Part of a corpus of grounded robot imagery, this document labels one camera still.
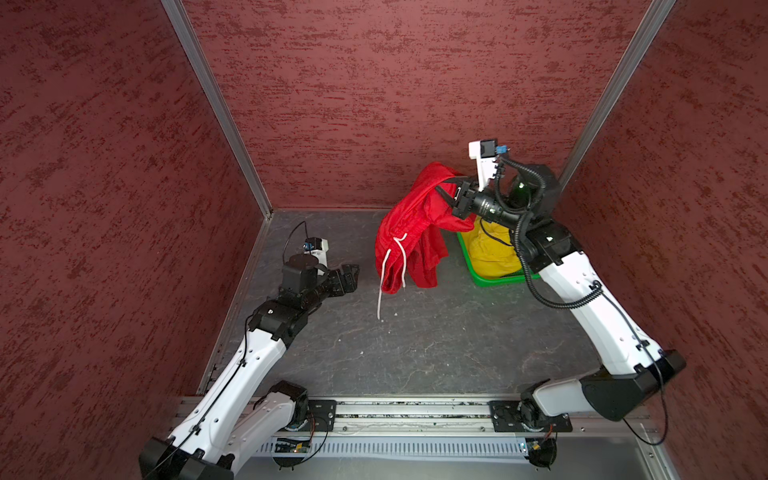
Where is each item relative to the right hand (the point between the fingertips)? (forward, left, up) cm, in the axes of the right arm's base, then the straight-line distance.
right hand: (431, 186), depth 60 cm
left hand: (-5, +21, -26) cm, 33 cm away
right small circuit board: (-42, -26, -48) cm, 69 cm away
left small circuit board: (-39, +34, -49) cm, 71 cm away
